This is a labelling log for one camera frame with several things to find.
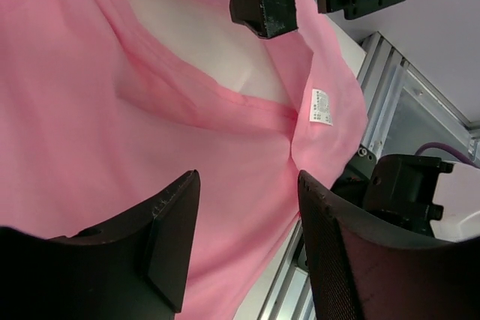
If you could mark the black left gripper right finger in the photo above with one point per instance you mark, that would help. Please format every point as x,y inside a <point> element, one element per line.
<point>362,267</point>

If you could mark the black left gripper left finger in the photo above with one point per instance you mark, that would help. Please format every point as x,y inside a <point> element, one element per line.
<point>132,266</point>

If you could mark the pink pillowcase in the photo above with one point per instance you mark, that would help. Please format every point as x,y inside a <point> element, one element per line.
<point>98,115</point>

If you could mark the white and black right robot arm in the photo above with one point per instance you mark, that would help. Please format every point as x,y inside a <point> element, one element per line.
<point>418,192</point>

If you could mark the white pillow inside pillowcase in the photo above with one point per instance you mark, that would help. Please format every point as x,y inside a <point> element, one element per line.
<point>209,41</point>

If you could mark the white pillowcase care label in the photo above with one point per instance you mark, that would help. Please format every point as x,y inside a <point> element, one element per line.
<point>320,111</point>

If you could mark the aluminium front rail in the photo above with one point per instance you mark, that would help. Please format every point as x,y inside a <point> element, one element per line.
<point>405,111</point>

